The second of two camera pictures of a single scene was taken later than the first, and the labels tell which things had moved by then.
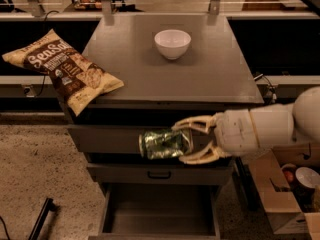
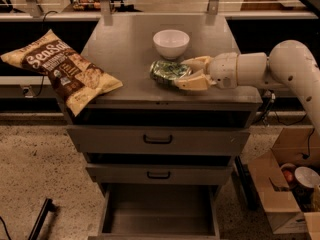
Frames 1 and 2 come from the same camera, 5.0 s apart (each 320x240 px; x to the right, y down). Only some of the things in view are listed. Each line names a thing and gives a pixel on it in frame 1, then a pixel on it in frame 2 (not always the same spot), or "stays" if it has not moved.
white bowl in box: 307,177 stays
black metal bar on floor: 48,206 stays
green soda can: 164,143 → 166,73
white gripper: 235,131 → 223,69
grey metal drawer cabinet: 173,67 stays
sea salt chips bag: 79,79 stays
